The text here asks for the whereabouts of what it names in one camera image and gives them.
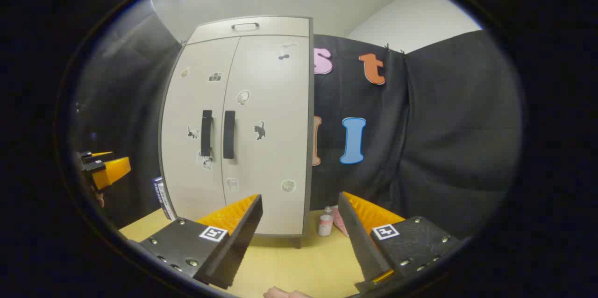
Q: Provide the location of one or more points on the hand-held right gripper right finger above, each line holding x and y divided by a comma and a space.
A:
359, 242

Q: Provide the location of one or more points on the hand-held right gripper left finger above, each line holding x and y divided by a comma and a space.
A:
243, 232

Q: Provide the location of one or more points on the grey double-door shoe cabinet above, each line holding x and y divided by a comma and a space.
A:
310, 148

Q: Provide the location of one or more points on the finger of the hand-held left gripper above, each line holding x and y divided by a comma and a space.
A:
100, 153
112, 172

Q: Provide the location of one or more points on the grey cabinet drawer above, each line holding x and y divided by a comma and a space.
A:
280, 27

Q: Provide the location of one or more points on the small white bottle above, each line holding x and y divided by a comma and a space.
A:
325, 224

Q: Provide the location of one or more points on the blue and white book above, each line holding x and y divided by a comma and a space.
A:
156, 193
167, 202

